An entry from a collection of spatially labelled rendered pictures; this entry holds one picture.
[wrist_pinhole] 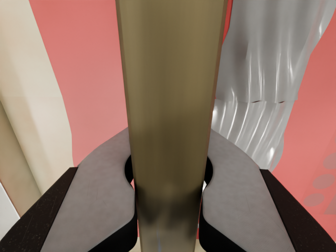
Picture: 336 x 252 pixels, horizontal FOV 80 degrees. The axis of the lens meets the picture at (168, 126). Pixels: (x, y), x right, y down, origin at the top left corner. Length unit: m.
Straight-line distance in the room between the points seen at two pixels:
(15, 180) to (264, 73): 0.24
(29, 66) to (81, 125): 0.06
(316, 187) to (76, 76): 0.27
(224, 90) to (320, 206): 0.20
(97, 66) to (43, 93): 0.05
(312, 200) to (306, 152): 0.08
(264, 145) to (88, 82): 0.17
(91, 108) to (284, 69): 0.16
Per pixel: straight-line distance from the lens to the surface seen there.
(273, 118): 0.20
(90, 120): 0.20
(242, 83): 0.17
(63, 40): 0.18
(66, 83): 0.19
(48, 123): 0.22
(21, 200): 0.26
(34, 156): 0.25
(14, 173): 0.25
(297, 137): 0.23
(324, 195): 0.30
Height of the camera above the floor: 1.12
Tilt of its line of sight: 60 degrees down
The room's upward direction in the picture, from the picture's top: 179 degrees counter-clockwise
